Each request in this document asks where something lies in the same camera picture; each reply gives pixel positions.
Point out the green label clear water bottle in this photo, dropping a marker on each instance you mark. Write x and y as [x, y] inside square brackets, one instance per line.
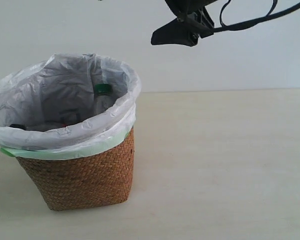
[103, 98]

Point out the woven wicker trash basket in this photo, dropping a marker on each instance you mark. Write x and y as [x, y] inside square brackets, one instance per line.
[95, 181]

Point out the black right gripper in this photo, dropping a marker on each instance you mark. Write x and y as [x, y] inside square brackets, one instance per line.
[175, 32]

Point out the red label clear plastic bottle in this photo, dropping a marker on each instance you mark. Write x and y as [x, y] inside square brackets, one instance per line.
[41, 127]

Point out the white green plastic bin liner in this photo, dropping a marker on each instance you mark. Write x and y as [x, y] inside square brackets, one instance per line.
[62, 87]

